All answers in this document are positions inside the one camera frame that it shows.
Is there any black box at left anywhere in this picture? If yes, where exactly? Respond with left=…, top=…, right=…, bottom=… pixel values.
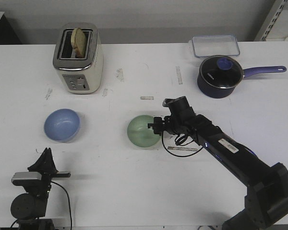
left=0, top=11, right=22, bottom=45

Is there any glass pot lid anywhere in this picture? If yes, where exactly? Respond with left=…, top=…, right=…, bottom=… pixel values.
left=199, top=55, right=243, bottom=89

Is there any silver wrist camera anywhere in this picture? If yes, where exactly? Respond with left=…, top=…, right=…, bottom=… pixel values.
left=162, top=98, right=176, bottom=109
left=11, top=172, right=42, bottom=186

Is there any blue bowl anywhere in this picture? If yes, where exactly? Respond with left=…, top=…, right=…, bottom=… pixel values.
left=44, top=108, right=80, bottom=142

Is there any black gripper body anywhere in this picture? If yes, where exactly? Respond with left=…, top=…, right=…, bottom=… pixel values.
left=163, top=115, right=182, bottom=134
left=27, top=172, right=71, bottom=185

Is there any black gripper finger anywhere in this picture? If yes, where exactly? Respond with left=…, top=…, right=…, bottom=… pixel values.
left=153, top=128, right=164, bottom=136
left=147, top=116, right=165, bottom=128
left=28, top=148, right=48, bottom=172
left=48, top=148, right=58, bottom=173

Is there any white metal shelf rack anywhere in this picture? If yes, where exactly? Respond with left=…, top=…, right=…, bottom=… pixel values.
left=254, top=0, right=288, bottom=41

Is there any clear plastic food container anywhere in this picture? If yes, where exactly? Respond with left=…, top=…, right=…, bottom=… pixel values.
left=188, top=34, right=240, bottom=58

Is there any cream and chrome toaster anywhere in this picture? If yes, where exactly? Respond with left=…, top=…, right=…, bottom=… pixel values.
left=53, top=23, right=104, bottom=94

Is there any toasted bread slice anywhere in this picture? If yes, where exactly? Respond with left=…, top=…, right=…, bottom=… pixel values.
left=71, top=28, right=87, bottom=58

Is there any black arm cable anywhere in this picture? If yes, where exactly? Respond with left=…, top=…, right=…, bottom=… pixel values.
left=49, top=181, right=73, bottom=228
left=161, top=131, right=204, bottom=158

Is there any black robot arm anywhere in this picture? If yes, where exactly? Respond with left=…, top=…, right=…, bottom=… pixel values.
left=148, top=96, right=288, bottom=230
left=10, top=148, right=71, bottom=230

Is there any dark blue saucepan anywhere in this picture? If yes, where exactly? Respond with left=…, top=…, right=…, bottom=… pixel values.
left=197, top=66, right=287, bottom=99

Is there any green bowl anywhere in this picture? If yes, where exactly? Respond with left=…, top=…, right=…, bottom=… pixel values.
left=127, top=115, right=161, bottom=149

